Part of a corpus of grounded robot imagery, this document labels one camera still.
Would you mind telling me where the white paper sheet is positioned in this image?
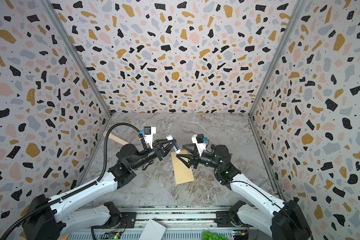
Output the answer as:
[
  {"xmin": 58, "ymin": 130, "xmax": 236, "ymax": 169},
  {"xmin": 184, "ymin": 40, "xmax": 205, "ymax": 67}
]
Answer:
[{"xmin": 139, "ymin": 219, "xmax": 167, "ymax": 240}]

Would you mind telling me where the circuit board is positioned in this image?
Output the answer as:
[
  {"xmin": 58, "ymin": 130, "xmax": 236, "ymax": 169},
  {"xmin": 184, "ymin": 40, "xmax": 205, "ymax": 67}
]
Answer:
[
  {"xmin": 100, "ymin": 231, "xmax": 122, "ymax": 240},
  {"xmin": 233, "ymin": 230, "xmax": 249, "ymax": 240}
]

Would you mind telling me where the right circuit board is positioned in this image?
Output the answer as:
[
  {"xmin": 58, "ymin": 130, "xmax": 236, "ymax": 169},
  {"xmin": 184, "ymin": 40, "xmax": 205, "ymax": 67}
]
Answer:
[{"xmin": 233, "ymin": 230, "xmax": 249, "ymax": 240}]

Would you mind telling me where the right corner aluminium post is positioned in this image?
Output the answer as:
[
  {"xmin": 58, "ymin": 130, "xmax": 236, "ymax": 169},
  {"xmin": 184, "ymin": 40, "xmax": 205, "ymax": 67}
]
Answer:
[{"xmin": 249, "ymin": 0, "xmax": 307, "ymax": 118}]

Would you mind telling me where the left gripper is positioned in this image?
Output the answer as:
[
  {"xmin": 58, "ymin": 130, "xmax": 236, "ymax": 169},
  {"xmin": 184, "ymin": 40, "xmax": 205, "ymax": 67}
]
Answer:
[{"xmin": 130, "ymin": 138, "xmax": 175, "ymax": 172}]

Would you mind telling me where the left circuit board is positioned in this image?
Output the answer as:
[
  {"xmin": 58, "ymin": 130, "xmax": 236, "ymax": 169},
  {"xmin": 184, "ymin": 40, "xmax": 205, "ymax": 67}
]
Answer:
[{"xmin": 100, "ymin": 231, "xmax": 122, "ymax": 240}]

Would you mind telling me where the yellow paper envelope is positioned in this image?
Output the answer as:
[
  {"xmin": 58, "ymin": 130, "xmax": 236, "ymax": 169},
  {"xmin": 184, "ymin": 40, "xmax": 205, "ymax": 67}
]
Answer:
[{"xmin": 171, "ymin": 152, "xmax": 195, "ymax": 185}]

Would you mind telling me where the corner aluminium post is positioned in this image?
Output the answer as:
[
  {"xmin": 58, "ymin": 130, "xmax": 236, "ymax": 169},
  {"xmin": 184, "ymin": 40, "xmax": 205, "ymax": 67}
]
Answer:
[
  {"xmin": 40, "ymin": 1, "xmax": 112, "ymax": 118},
  {"xmin": 249, "ymin": 0, "xmax": 307, "ymax": 118}
]

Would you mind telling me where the beige wooden stamp handle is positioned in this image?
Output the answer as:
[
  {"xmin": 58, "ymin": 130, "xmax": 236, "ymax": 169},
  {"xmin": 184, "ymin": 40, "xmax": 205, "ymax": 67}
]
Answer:
[{"xmin": 107, "ymin": 133, "xmax": 129, "ymax": 146}]

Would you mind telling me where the black corrugated cable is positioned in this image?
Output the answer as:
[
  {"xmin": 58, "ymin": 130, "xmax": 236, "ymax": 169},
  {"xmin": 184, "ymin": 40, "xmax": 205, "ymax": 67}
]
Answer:
[{"xmin": 0, "ymin": 122, "xmax": 142, "ymax": 240}]

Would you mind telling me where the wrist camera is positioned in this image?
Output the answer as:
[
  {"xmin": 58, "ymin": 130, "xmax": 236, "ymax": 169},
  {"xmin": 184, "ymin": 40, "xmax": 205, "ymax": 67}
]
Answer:
[
  {"xmin": 192, "ymin": 134, "xmax": 208, "ymax": 156},
  {"xmin": 139, "ymin": 126, "xmax": 157, "ymax": 150}
]

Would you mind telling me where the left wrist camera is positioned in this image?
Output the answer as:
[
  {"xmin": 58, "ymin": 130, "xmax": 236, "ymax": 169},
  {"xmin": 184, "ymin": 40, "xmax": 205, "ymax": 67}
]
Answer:
[{"xmin": 139, "ymin": 126, "xmax": 157, "ymax": 150}]

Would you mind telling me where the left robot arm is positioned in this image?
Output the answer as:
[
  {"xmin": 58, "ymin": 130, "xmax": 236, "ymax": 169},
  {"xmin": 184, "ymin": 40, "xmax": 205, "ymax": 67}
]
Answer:
[{"xmin": 21, "ymin": 139, "xmax": 177, "ymax": 240}]

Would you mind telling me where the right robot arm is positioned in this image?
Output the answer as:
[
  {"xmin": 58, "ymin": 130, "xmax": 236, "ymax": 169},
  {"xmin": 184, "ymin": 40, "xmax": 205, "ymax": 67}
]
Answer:
[{"xmin": 177, "ymin": 144, "xmax": 312, "ymax": 240}]

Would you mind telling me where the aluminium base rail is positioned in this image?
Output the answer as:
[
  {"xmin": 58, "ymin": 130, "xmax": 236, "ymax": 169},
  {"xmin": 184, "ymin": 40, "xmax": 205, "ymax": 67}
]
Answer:
[{"xmin": 61, "ymin": 206, "xmax": 271, "ymax": 240}]

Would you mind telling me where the green plastic bag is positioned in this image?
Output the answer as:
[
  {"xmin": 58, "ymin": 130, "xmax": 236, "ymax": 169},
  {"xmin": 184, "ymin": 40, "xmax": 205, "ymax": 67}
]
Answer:
[{"xmin": 202, "ymin": 231, "xmax": 228, "ymax": 240}]

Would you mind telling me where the left corner aluminium post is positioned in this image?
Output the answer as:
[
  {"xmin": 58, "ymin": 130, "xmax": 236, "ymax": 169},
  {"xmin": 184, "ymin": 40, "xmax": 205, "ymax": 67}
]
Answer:
[{"xmin": 40, "ymin": 1, "xmax": 112, "ymax": 118}]

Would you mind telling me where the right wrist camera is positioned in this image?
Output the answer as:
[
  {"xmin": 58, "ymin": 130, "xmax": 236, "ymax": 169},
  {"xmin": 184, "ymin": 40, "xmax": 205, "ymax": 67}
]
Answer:
[{"xmin": 192, "ymin": 134, "xmax": 208, "ymax": 156}]

